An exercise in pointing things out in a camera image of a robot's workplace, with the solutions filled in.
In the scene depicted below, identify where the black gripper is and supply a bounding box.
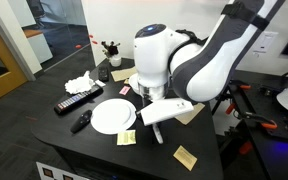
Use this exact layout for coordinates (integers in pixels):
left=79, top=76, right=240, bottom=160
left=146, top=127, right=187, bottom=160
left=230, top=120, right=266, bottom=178
left=138, top=83, right=169, bottom=102

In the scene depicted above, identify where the green capped white marker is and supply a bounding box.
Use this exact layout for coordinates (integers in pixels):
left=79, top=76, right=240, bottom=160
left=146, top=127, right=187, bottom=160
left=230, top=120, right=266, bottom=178
left=151, top=122, right=164, bottom=145

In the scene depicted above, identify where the white wrist-mounted box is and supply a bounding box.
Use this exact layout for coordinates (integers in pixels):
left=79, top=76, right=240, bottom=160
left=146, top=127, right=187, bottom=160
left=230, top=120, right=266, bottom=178
left=139, top=97, right=195, bottom=127

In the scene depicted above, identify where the pink packet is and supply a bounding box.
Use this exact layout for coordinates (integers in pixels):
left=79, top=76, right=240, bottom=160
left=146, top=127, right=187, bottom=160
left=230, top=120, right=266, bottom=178
left=118, top=85, right=132, bottom=97

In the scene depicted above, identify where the flat brown paper napkin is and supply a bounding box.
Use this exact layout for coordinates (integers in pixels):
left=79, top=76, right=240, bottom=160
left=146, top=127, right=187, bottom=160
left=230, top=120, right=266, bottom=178
left=110, top=65, right=138, bottom=83

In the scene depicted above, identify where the square brown paper napkin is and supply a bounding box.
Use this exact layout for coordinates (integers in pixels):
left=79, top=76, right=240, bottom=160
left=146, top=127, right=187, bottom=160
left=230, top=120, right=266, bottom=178
left=183, top=102, right=206, bottom=126

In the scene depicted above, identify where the large white plate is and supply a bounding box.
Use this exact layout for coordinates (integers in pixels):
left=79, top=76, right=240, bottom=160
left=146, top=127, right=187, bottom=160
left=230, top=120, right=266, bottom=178
left=90, top=97, right=139, bottom=136

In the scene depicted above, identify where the white vase with dark flowers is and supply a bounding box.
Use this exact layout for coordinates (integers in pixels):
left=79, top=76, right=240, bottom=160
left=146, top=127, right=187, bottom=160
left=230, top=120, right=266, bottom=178
left=100, top=40, right=123, bottom=68

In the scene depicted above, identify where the pale yellow packet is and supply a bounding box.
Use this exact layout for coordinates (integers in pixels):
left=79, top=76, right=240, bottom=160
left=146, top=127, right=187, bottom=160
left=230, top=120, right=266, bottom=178
left=116, top=129, right=137, bottom=147

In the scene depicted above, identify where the short black remote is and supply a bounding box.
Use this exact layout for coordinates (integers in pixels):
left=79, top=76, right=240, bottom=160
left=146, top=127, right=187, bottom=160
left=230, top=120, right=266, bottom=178
left=97, top=66, right=110, bottom=83

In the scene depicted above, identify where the small white packet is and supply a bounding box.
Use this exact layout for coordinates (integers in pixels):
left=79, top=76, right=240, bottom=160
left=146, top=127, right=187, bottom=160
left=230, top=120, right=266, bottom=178
left=94, top=79, right=107, bottom=89

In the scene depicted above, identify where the brown printed packet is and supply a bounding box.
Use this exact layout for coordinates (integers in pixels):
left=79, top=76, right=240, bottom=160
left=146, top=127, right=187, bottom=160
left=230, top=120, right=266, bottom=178
left=172, top=145, right=199, bottom=172

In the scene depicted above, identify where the crumpled white tissue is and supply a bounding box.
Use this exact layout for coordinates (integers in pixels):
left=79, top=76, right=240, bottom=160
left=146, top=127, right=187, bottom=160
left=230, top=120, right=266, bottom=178
left=64, top=70, right=96, bottom=95

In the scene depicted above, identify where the long black button remote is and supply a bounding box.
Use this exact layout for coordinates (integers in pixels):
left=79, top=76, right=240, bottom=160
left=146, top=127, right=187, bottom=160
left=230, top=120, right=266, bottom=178
left=53, top=84, right=104, bottom=116

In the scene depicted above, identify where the black pointer remote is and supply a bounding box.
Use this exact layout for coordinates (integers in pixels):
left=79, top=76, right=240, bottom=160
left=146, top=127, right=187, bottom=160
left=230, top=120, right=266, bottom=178
left=69, top=109, right=94, bottom=135

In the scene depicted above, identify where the orange black bar clamp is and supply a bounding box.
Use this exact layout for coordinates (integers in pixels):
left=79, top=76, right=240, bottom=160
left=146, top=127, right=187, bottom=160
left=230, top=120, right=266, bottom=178
left=211, top=83, right=252, bottom=117
left=223, top=126, right=254, bottom=156
left=233, top=110, right=279, bottom=131

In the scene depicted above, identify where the white cabinet with wood top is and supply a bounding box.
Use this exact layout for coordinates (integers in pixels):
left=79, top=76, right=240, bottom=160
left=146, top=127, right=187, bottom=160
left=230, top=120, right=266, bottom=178
left=22, top=28, right=54, bottom=65

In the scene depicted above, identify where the white board with square markers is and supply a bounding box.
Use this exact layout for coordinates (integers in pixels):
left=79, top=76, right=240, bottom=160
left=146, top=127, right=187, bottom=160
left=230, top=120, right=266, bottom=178
left=35, top=161, right=85, bottom=180

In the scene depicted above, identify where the black perforated work table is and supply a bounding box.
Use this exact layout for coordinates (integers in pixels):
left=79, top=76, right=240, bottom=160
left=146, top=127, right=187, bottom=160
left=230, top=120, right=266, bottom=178
left=220, top=67, right=288, bottom=180

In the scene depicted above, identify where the black office chair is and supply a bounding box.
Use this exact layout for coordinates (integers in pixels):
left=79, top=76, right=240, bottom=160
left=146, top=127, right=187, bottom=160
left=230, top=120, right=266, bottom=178
left=26, top=0, right=48, bottom=28

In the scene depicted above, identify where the orange wooden door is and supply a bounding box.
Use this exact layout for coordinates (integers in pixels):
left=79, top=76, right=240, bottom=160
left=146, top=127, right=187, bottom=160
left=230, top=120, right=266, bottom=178
left=0, top=11, right=29, bottom=108

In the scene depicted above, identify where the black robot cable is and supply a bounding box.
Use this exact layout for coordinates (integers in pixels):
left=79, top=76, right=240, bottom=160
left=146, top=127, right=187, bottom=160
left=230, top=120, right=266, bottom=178
left=168, top=28, right=209, bottom=68

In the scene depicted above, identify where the white wall control panel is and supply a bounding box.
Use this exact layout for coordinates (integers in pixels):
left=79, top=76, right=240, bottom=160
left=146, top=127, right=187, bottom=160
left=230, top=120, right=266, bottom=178
left=254, top=30, right=280, bottom=56

